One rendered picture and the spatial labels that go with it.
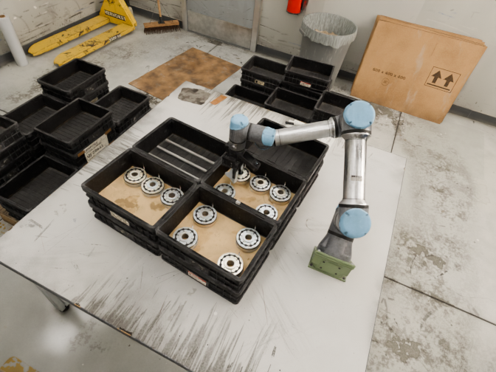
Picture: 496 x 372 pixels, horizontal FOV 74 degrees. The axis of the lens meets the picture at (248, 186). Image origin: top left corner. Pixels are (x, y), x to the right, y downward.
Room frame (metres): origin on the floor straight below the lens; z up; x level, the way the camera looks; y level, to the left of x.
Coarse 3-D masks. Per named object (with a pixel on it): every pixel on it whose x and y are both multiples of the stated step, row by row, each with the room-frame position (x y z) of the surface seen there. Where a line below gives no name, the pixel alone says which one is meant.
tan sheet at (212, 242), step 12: (192, 216) 0.85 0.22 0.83; (204, 228) 0.79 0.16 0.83; (216, 228) 0.80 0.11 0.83; (228, 228) 0.81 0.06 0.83; (240, 228) 0.82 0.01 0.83; (204, 240) 0.74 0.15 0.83; (216, 240) 0.74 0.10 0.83; (228, 240) 0.75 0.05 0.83; (264, 240) 0.78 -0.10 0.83; (204, 252) 0.68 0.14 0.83; (216, 252) 0.69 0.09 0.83; (240, 252) 0.70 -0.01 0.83; (252, 252) 0.71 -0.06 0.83; (240, 276) 0.60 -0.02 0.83
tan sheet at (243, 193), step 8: (224, 176) 1.11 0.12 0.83; (216, 184) 1.06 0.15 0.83; (232, 184) 1.07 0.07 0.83; (248, 184) 1.08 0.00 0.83; (272, 184) 1.11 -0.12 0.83; (240, 192) 1.03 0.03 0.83; (248, 192) 1.03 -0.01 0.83; (240, 200) 0.98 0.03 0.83; (248, 200) 0.98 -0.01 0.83; (256, 200) 0.99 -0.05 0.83; (264, 200) 1.00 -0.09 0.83; (280, 208) 0.96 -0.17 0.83
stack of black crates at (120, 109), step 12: (108, 96) 2.12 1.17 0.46; (120, 96) 2.24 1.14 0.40; (132, 96) 2.21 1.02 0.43; (144, 96) 2.18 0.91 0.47; (108, 108) 2.08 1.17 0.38; (120, 108) 2.10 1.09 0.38; (132, 108) 2.12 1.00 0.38; (144, 108) 2.10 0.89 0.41; (120, 120) 1.83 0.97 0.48; (132, 120) 1.95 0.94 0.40; (120, 132) 1.82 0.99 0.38
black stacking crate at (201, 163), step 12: (156, 132) 1.27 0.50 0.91; (168, 132) 1.35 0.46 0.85; (180, 132) 1.36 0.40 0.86; (192, 132) 1.32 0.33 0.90; (144, 144) 1.19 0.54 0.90; (156, 144) 1.26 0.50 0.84; (168, 144) 1.29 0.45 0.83; (180, 144) 1.30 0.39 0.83; (192, 144) 1.31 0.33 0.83; (204, 144) 1.29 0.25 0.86; (216, 144) 1.26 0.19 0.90; (168, 156) 1.19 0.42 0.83; (192, 156) 1.22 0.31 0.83; (204, 156) 1.23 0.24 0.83; (216, 156) 1.24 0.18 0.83; (180, 168) 1.12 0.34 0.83; (192, 168) 1.14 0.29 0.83; (204, 168) 1.15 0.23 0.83
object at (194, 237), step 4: (180, 228) 0.76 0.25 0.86; (184, 228) 0.76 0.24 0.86; (188, 228) 0.76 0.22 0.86; (192, 228) 0.76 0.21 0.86; (176, 232) 0.73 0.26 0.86; (180, 232) 0.73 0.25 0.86; (192, 232) 0.74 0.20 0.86; (196, 232) 0.75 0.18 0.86; (176, 236) 0.72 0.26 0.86; (192, 236) 0.73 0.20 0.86; (196, 236) 0.73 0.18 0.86; (192, 240) 0.71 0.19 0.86; (196, 240) 0.71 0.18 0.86; (188, 244) 0.69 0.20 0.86; (192, 244) 0.69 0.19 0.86
